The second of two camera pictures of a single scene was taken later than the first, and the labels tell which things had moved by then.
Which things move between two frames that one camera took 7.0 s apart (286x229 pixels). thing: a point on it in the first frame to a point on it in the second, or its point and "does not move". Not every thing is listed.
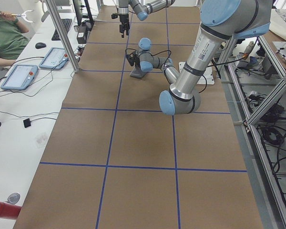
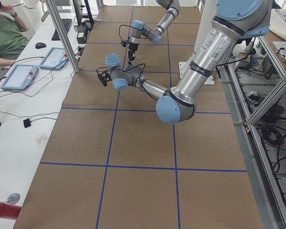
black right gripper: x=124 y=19 to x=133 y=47
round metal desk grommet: x=13 y=198 does not move
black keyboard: x=66 y=23 does not move
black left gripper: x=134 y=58 to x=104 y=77
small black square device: x=26 y=122 does not move
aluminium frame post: x=53 y=9 does not move
